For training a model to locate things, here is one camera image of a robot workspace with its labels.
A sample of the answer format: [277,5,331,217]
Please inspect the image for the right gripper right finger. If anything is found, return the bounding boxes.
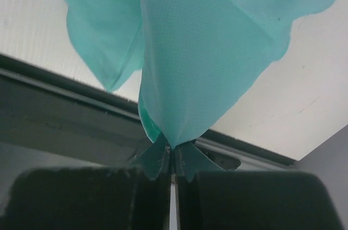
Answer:
[173,142,343,229]

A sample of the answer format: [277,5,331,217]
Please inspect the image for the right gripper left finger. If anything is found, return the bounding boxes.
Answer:
[1,135,171,229]

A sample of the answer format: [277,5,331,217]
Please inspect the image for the teal t shirt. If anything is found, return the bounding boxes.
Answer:
[65,0,335,147]

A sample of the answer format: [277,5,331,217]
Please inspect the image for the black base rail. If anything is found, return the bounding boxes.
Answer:
[0,53,297,173]

